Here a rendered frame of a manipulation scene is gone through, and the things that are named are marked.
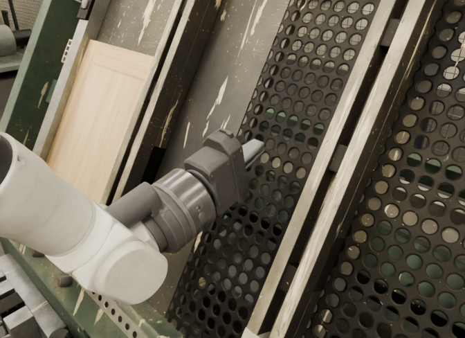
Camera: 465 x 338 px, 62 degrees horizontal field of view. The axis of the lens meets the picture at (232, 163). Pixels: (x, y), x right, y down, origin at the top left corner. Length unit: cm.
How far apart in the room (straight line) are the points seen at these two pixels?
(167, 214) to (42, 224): 16
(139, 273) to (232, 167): 19
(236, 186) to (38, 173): 29
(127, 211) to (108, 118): 61
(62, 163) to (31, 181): 83
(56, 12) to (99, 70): 36
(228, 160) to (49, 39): 100
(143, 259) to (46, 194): 13
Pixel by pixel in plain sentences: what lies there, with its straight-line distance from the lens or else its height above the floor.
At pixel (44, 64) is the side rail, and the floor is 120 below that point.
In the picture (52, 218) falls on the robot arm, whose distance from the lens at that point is 35.
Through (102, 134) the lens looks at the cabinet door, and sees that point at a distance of 102.
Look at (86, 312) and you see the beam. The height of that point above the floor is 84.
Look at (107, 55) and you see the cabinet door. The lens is 110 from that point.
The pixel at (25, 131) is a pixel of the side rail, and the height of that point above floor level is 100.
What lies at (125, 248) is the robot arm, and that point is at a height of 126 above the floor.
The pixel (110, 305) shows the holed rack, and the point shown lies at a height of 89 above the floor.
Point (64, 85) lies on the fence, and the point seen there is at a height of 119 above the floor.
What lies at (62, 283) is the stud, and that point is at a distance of 97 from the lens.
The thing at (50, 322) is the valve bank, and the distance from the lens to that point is 109.
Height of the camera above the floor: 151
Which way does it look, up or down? 29 degrees down
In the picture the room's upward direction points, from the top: straight up
